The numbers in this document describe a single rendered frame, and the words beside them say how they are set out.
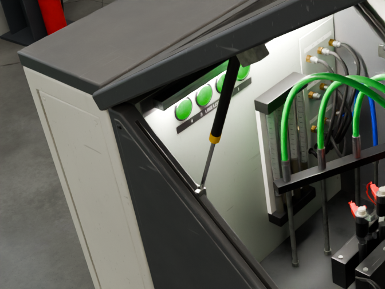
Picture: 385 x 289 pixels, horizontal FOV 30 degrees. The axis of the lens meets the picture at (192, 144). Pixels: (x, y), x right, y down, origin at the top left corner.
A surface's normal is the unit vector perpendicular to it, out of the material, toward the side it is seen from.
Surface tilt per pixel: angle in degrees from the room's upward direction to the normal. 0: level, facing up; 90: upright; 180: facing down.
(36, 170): 0
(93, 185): 90
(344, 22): 90
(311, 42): 90
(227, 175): 90
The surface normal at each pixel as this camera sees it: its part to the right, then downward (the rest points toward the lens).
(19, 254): -0.15, -0.81
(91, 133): -0.69, 0.49
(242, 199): 0.70, 0.31
